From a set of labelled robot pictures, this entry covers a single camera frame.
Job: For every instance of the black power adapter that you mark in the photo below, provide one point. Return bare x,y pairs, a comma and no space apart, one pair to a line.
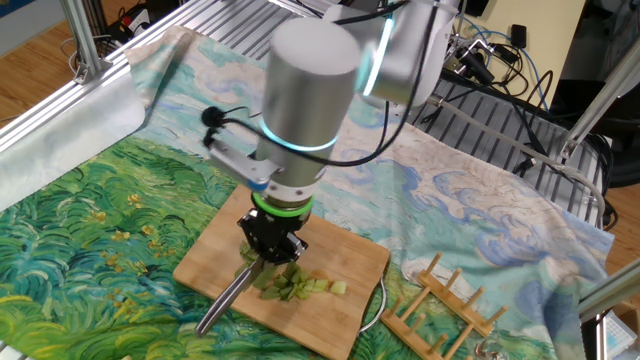
519,36

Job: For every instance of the steel cleaver knife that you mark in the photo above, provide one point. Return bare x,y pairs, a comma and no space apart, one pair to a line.
227,300

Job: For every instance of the wooden peg dish rack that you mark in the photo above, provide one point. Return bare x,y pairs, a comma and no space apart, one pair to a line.
450,300

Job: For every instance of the cut pakchoi leaf piece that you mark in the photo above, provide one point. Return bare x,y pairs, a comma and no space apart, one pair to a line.
270,293
265,277
286,292

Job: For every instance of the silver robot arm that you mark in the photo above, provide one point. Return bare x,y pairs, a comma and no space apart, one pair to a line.
310,100

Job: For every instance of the clear plastic bag of screws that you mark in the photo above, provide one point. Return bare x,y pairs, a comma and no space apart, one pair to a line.
487,350

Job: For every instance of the black camera on mount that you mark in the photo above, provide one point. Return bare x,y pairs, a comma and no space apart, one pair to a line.
475,62

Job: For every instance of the painted landscape tablecloth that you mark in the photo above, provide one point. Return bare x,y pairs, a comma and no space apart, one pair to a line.
450,200

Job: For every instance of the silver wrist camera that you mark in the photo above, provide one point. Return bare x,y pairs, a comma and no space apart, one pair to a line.
240,165

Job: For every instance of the aluminium frame post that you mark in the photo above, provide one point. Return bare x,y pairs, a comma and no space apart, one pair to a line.
600,95
610,295

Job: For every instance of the cut pakchoi stem piece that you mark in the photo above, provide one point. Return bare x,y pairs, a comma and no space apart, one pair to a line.
302,294
309,285
321,285
338,287
292,275

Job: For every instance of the wooden cutting board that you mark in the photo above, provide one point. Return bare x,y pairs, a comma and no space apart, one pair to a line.
340,260

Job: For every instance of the slanted aluminium frame beam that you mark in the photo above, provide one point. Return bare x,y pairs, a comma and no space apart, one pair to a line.
82,35

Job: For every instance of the clear plastic box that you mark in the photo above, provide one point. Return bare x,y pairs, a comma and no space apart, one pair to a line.
620,340

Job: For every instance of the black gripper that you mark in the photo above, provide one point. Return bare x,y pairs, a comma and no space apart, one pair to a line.
272,232

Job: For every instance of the beige board panel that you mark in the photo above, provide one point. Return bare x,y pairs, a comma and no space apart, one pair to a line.
550,50

